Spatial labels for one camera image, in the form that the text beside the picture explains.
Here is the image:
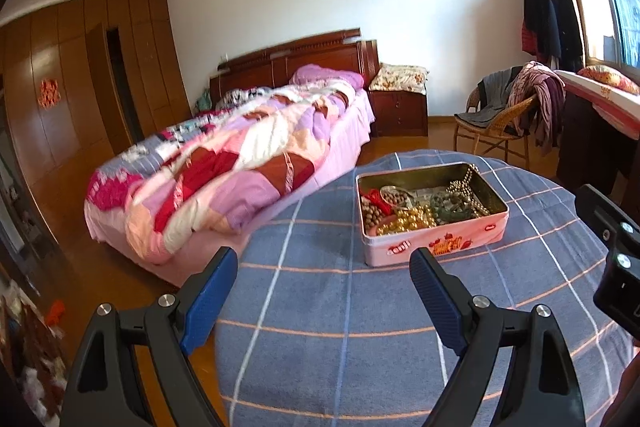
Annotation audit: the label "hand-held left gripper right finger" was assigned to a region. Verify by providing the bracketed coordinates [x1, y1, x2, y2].
[409, 247, 589, 427]

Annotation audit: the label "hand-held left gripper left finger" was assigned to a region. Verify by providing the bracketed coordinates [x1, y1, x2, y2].
[59, 247, 240, 427]

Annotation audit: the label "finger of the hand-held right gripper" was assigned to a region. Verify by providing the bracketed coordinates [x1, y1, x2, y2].
[574, 184, 640, 254]
[594, 252, 640, 341]

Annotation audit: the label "pink tin box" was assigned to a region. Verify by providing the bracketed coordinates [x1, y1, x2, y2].
[355, 161, 510, 268]

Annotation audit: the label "large gold bead bracelet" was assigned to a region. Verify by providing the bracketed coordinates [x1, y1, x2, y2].
[376, 204, 440, 237]

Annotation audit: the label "red knot ornament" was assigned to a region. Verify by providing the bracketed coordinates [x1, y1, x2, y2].
[361, 189, 396, 214]

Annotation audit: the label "silver bangle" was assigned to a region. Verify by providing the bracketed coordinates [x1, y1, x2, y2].
[380, 185, 418, 212]

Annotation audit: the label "gold ball chain necklace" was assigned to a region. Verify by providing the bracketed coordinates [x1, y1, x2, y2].
[446, 162, 492, 218]

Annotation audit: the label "person's right forearm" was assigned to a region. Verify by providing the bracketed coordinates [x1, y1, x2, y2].
[600, 349, 640, 427]

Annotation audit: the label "dark wooden desk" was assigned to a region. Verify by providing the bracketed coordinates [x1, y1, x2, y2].
[555, 69, 640, 198]

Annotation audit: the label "pink white bedding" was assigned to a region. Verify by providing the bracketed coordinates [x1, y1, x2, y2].
[555, 69, 640, 140]

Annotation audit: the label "blue plaid tablecloth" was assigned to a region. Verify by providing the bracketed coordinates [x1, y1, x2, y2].
[215, 149, 640, 427]

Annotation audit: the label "purple pink garment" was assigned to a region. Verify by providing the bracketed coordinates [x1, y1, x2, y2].
[507, 61, 567, 156]

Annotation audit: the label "wicker chair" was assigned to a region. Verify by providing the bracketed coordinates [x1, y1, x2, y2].
[454, 79, 541, 170]

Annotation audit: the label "red floral cushion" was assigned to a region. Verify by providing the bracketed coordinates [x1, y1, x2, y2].
[577, 64, 640, 96]

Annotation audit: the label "pink patchwork quilt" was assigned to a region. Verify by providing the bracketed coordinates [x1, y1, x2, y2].
[84, 84, 359, 266]

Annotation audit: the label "orange cloth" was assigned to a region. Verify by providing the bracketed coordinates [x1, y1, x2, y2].
[45, 299, 67, 326]

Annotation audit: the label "grey garment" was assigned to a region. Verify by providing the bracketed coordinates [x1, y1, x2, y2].
[454, 68, 524, 128]

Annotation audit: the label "wooden nightstand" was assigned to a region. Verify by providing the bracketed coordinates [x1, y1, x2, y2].
[367, 88, 430, 138]

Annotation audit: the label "hanging dark coats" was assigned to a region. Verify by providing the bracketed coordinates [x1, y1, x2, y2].
[521, 0, 585, 73]

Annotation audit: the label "floral pillow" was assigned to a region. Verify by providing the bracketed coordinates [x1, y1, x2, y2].
[369, 63, 430, 96]

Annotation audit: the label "wooden wardrobe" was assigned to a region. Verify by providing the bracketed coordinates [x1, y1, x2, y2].
[0, 0, 194, 228]

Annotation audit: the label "pink pillow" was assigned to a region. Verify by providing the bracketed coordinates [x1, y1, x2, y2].
[289, 63, 366, 90]

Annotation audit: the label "red paper decoration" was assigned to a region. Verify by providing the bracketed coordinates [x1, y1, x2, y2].
[37, 78, 64, 110]

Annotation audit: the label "wooden bed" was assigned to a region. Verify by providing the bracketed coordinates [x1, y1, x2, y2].
[84, 27, 381, 288]

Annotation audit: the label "green bead bracelet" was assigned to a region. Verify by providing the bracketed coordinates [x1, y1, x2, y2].
[429, 188, 474, 226]

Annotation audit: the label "brown bead bracelet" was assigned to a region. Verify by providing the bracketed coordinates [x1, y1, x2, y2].
[361, 198, 402, 229]

